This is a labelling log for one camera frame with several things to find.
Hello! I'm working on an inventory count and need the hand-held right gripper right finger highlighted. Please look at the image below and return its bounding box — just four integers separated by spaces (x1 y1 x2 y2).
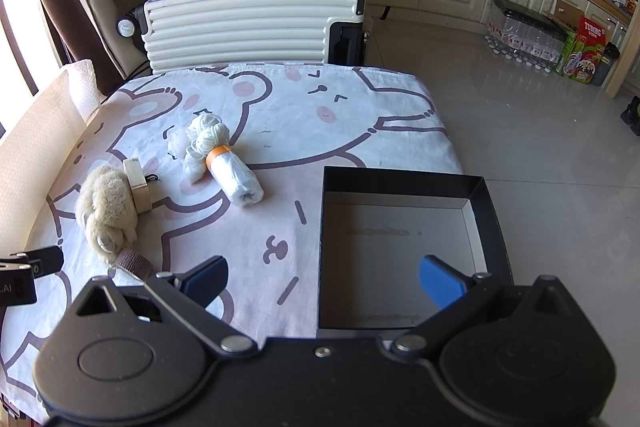
382 254 576 360

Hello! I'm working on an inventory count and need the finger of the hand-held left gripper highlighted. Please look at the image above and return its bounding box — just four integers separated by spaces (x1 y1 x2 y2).
0 246 64 279

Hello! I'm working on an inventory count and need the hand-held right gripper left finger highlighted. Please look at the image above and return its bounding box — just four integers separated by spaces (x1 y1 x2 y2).
72 255 258 355

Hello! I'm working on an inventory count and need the black cardboard box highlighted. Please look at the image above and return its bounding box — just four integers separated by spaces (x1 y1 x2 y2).
316 166 515 340

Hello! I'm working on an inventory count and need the beige plush toy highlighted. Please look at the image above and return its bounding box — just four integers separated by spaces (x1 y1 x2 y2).
75 166 153 280

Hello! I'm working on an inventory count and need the plastic bag roll orange band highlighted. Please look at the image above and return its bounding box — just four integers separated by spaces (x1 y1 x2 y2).
205 145 265 208

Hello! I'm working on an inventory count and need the wooden block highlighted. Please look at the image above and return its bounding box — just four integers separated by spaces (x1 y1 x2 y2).
122 158 152 214

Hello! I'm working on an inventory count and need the white yarn ball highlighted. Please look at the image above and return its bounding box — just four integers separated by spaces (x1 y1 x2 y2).
186 113 233 160

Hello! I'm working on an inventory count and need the bear print blanket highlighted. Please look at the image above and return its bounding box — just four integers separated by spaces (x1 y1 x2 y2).
0 63 463 425

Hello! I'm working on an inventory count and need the white ribbed suitcase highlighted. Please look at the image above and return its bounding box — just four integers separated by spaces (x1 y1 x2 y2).
117 0 368 75

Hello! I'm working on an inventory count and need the pack of water bottles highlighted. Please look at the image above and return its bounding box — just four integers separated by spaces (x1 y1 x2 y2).
484 0 576 75

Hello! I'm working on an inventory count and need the green printed carton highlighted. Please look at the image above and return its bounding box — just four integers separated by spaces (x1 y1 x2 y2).
560 29 608 85

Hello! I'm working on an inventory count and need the black bin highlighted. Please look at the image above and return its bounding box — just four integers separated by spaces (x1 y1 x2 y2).
590 42 621 88

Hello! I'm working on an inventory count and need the red carton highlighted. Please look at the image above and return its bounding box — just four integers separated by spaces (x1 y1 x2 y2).
575 16 608 48

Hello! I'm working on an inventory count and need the brown cardboard piece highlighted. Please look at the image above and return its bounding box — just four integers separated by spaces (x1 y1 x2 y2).
552 0 586 30

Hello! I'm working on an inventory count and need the dark window frame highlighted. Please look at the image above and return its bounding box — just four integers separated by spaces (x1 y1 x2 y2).
0 0 66 128

